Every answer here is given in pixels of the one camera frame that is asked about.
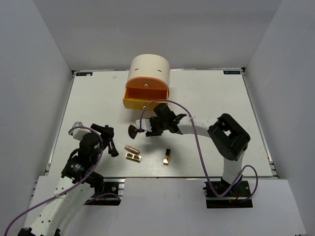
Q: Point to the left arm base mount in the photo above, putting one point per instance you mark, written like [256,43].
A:
[110,195]

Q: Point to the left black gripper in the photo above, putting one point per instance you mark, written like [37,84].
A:
[107,132]

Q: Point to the gold black lipstick upright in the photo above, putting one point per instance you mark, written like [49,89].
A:
[167,156]

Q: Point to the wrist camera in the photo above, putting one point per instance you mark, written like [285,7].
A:
[79,132]
[143,124]

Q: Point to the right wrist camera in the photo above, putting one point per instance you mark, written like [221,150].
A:
[143,124]

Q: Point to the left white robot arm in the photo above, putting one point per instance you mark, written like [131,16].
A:
[78,182]

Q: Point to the black fan brush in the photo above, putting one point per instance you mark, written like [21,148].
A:
[134,130]

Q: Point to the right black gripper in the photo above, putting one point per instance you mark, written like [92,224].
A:
[153,132]

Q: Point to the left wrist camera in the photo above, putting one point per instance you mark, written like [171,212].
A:
[79,132]

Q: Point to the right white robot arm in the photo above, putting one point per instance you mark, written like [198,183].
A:
[230,139]

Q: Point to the rose gold lipstick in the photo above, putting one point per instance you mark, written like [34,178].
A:
[131,149]

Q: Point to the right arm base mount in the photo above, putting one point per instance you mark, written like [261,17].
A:
[235,198]

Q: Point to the black gold lipstick case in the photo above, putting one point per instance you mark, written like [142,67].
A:
[133,157]

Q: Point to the round beige orange organizer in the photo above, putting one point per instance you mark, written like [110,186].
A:
[148,80]

